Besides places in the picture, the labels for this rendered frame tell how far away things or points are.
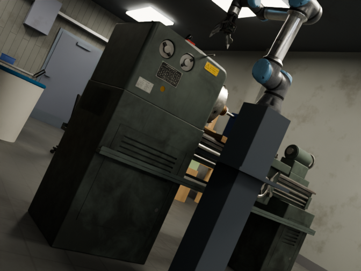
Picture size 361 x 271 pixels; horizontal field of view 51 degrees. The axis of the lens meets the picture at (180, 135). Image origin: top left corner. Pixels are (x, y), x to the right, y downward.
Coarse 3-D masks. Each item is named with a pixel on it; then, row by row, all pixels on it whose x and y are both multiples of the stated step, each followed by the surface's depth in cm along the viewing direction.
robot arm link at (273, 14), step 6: (264, 6) 237; (270, 6) 235; (258, 12) 237; (264, 12) 235; (270, 12) 231; (276, 12) 228; (282, 12) 225; (258, 18) 244; (264, 18) 238; (270, 18) 234; (276, 18) 230; (282, 18) 226; (318, 18) 207; (306, 24) 214
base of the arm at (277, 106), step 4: (264, 92) 212; (268, 92) 210; (272, 92) 208; (264, 96) 210; (268, 96) 209; (272, 96) 208; (276, 96) 208; (280, 96) 208; (260, 100) 210; (264, 100) 208; (268, 100) 207; (272, 100) 207; (276, 100) 207; (280, 100) 209; (260, 104) 208; (264, 104) 207; (268, 104) 206; (272, 104) 206; (276, 104) 207; (280, 104) 209; (272, 108) 206; (276, 108) 206; (280, 108) 209; (280, 112) 209
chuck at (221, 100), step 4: (224, 84) 252; (224, 88) 248; (220, 92) 243; (224, 92) 246; (220, 96) 243; (224, 96) 245; (216, 100) 241; (220, 100) 243; (224, 100) 245; (216, 104) 242; (220, 104) 243; (224, 104) 245; (216, 108) 243; (220, 108) 244; (216, 112) 245; (220, 112) 246; (212, 116) 246; (216, 116) 247; (208, 120) 249
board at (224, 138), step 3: (204, 129) 263; (204, 132) 262; (207, 132) 260; (210, 132) 258; (213, 132) 255; (210, 135) 257; (213, 135) 254; (216, 135) 252; (219, 135) 250; (222, 135) 248; (216, 138) 251; (219, 138) 249; (222, 138) 248; (225, 138) 249; (222, 141) 249; (225, 141) 250
